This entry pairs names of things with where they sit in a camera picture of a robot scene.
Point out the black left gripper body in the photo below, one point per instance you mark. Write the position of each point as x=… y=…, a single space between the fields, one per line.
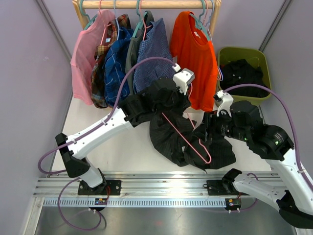
x=172 y=98

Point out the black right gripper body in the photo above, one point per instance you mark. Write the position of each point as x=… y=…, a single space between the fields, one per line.
x=222 y=125

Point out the pink wire hanger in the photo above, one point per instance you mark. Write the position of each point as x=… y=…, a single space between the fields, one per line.
x=188 y=143

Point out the dark pinstriped shirt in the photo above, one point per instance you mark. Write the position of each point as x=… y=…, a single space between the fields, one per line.
x=169 y=144

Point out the pink hanger of check shirt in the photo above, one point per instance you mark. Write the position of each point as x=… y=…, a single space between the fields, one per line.
x=143 y=21

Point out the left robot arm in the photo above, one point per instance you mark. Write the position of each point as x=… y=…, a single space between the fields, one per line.
x=130 y=113

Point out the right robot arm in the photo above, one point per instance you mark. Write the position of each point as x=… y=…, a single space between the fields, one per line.
x=272 y=144

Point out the orange t-shirt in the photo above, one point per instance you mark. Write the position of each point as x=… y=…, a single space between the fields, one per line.
x=194 y=52

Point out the pink spare hanger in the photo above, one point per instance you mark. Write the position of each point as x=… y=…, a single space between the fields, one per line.
x=220 y=74

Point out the blue plaid shirt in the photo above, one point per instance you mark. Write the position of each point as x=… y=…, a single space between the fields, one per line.
x=115 y=61

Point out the grey t-shirt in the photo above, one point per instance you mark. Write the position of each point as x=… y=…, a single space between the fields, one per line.
x=132 y=54

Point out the brown yellow plaid shirt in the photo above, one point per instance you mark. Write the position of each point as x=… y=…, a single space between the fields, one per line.
x=97 y=74

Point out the teal hanger of grey shirt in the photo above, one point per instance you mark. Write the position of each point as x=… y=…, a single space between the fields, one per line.
x=139 y=25

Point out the teal hanger of orange shirt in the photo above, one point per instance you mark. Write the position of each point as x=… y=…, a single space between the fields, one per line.
x=198 y=23

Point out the pink t-shirt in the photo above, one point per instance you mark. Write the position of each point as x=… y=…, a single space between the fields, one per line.
x=82 y=61

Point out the pink hanger of brown shirt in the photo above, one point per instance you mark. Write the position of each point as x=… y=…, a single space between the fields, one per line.
x=105 y=16

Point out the blue spare hanger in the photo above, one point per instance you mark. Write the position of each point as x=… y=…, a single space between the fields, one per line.
x=212 y=12

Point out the blue hanger of plaid shirt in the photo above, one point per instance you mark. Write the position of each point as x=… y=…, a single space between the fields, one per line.
x=116 y=19

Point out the teal hanger of pink shirt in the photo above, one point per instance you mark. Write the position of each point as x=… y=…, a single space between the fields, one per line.
x=88 y=21

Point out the black garment in bin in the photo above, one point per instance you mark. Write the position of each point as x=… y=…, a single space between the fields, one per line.
x=241 y=72

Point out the green plastic bin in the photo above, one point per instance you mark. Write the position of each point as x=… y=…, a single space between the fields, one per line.
x=252 y=56

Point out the wooden clothes rack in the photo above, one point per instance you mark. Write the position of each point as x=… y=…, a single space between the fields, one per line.
x=148 y=4

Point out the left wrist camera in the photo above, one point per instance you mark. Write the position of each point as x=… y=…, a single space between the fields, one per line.
x=182 y=78

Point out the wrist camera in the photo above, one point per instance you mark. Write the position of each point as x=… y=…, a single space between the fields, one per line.
x=223 y=100
x=182 y=78

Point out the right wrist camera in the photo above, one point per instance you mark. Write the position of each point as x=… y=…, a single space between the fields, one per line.
x=223 y=100

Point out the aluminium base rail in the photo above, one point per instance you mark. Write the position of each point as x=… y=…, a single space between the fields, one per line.
x=135 y=190

